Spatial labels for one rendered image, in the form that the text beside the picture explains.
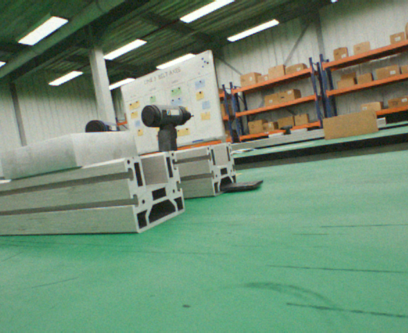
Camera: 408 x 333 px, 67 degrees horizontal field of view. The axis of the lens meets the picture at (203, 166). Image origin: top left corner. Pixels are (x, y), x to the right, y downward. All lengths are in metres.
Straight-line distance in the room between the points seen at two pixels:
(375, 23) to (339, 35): 0.98
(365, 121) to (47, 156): 2.04
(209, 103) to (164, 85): 0.72
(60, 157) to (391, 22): 10.81
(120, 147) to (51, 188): 0.11
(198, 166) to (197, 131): 3.20
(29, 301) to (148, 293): 0.09
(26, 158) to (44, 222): 0.09
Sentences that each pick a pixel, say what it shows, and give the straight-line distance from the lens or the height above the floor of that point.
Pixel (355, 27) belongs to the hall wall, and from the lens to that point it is 11.15.
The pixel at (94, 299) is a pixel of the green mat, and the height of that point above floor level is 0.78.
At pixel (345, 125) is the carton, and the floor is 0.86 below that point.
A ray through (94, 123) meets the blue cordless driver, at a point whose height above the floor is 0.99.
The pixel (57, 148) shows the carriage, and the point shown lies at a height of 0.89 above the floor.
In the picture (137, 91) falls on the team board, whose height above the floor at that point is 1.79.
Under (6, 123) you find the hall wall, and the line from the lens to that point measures 13.43.
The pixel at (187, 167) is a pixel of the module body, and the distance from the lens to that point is 0.52.
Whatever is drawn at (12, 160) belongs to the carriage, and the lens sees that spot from 0.50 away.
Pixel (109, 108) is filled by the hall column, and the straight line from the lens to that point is 9.24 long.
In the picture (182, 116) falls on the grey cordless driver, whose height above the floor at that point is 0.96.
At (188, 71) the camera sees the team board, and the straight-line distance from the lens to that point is 3.80.
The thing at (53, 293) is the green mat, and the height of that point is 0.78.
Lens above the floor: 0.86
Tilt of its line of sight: 3 degrees down
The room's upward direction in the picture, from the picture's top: 10 degrees counter-clockwise
